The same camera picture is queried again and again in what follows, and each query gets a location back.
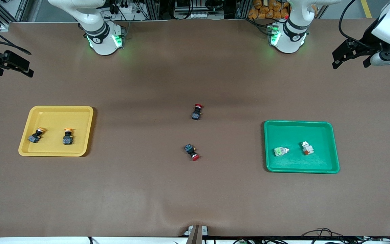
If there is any yellow mushroom push button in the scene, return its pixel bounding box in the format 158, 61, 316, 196
28, 128, 46, 144
62, 128, 75, 145

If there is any white orange block push button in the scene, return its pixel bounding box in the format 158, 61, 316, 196
301, 141, 315, 156

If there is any yellow plastic tray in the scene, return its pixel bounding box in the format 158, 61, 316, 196
18, 105, 94, 157

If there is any orange bagged goods pile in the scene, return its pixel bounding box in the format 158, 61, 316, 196
248, 0, 290, 19

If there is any green plastic tray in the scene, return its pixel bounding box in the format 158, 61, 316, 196
264, 121, 340, 174

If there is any white power strip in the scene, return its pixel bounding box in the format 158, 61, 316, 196
114, 3, 148, 21

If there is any brown table cover mat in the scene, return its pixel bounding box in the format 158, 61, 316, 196
0, 19, 390, 238

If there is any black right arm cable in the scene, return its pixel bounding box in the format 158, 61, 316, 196
0, 19, 32, 55

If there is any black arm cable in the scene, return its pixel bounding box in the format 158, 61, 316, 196
338, 0, 365, 44
0, 19, 32, 55

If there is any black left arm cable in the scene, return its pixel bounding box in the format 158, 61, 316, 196
338, 0, 365, 44

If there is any black cable bundle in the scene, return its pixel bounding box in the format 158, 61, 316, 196
300, 228, 390, 244

